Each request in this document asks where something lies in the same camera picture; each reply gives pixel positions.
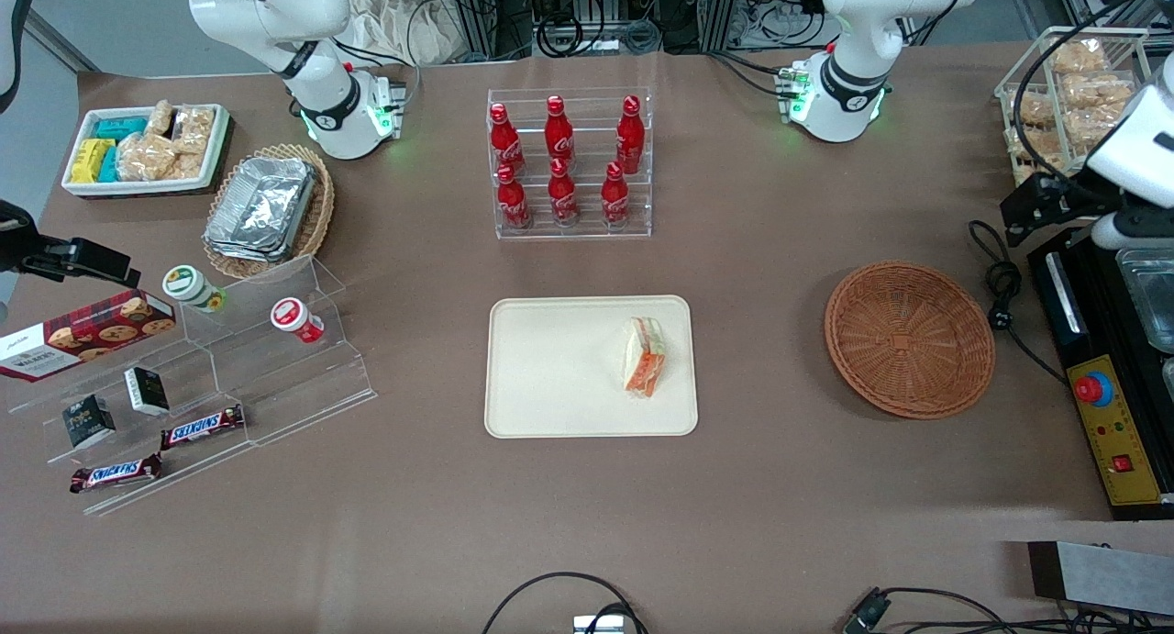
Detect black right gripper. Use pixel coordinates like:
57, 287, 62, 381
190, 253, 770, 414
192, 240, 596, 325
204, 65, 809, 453
0, 201, 140, 289

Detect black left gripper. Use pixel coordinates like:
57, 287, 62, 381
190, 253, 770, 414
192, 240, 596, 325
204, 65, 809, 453
1000, 171, 1108, 247

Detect triangle sandwich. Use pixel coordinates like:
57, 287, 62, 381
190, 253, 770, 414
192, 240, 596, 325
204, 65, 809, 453
624, 317, 668, 398

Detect round brown wicker basket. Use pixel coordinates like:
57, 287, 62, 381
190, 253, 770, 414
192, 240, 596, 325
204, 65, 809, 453
824, 261, 997, 421

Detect oval tan wicker basket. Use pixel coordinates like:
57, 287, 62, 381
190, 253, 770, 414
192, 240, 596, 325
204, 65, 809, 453
203, 143, 336, 281

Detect beige plastic tray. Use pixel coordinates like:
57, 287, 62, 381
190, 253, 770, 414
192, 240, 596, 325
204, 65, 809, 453
484, 295, 700, 439

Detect red tartan cookie box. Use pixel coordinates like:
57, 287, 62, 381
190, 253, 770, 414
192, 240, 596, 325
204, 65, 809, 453
0, 290, 177, 383

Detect white rectangular bin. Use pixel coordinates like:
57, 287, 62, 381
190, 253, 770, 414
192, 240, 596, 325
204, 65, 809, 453
61, 104, 232, 199

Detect green lid yogurt cup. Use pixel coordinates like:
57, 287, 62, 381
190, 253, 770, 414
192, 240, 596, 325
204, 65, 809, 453
162, 265, 227, 314

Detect yellow snack packet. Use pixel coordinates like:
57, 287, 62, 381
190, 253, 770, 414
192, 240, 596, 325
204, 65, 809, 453
71, 139, 116, 184

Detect small black white box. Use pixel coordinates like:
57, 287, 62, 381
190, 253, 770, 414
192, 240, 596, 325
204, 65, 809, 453
124, 367, 171, 417

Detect steel pan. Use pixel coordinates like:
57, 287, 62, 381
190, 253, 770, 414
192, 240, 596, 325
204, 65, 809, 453
1116, 249, 1174, 355

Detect aluminium foil container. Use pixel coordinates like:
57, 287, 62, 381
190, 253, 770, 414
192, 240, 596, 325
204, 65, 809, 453
205, 157, 317, 250
204, 235, 294, 264

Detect black machine yellow panel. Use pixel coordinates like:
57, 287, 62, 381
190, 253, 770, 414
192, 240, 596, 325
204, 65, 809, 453
1027, 226, 1174, 522

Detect brown snickers bar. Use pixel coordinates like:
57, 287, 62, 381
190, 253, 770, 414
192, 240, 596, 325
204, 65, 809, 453
70, 453, 163, 495
161, 405, 246, 450

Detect red lid yogurt cup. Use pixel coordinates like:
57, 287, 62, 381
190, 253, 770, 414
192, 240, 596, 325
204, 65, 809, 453
270, 297, 326, 345

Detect clear acrylic stepped shelf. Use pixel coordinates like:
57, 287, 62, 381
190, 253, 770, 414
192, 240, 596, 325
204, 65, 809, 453
7, 253, 378, 517

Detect grey metal bar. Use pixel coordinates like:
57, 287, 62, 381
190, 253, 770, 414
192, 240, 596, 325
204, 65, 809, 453
1027, 540, 1174, 617

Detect beige cloth bag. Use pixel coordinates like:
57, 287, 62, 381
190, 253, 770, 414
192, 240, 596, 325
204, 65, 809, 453
341, 0, 471, 66

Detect red cola bottle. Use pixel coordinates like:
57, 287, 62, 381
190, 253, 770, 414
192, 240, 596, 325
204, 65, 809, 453
615, 95, 646, 174
601, 161, 631, 228
545, 95, 576, 167
495, 164, 533, 229
548, 158, 581, 227
489, 103, 527, 176

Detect clear acrylic bottle rack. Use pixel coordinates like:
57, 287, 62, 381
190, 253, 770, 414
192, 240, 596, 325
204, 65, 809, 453
486, 87, 654, 241

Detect black power cable with plug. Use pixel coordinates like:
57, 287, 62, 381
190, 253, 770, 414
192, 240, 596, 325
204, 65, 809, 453
969, 219, 1069, 384

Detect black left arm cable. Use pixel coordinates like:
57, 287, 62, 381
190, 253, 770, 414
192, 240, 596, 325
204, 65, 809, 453
1009, 0, 1149, 187

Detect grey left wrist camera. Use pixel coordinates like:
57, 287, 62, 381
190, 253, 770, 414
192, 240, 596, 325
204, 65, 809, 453
1091, 207, 1174, 251

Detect white wire basket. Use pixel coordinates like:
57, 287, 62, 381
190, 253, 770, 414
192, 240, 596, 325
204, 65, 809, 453
994, 26, 1153, 195

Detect black left base cables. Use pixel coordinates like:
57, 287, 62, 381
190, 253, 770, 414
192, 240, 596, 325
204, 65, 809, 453
706, 49, 792, 98

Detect black right base cable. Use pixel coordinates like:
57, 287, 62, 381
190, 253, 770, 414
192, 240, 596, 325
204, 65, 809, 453
330, 36, 423, 112

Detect aluminium frame post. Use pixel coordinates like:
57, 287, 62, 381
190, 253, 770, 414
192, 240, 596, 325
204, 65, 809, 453
447, 0, 501, 59
702, 0, 742, 52

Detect black cable with connector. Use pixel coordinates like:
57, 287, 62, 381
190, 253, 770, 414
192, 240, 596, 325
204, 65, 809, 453
842, 586, 1174, 634

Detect coiled black cable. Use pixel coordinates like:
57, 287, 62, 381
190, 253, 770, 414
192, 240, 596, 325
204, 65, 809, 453
537, 15, 585, 57

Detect black looped cable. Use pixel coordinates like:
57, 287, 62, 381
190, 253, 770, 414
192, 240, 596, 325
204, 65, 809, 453
482, 573, 648, 634

